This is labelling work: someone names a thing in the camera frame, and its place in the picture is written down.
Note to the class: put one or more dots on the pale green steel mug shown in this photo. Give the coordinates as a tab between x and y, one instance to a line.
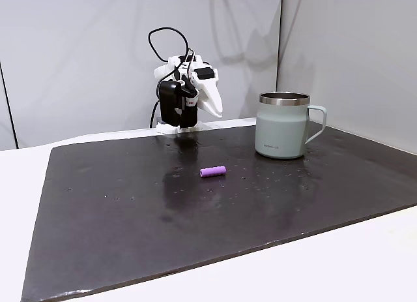
280	132

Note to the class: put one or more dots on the purple pen grip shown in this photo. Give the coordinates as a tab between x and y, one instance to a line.
212	172

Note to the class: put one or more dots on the black camera box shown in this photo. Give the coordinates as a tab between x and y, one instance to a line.
169	101

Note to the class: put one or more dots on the black table mat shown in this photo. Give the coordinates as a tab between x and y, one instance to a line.
163	223

